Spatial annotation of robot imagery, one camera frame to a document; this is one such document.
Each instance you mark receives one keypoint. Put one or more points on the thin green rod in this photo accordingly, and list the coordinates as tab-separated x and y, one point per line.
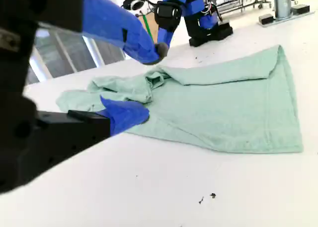
147	27

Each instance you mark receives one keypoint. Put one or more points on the black clamp block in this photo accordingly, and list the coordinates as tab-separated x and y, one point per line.
266	19
300	9

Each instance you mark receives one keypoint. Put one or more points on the light green t-shirt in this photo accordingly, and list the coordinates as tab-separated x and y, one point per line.
223	107

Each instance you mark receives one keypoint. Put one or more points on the white framed glass panel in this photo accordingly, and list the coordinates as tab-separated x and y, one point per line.
74	55

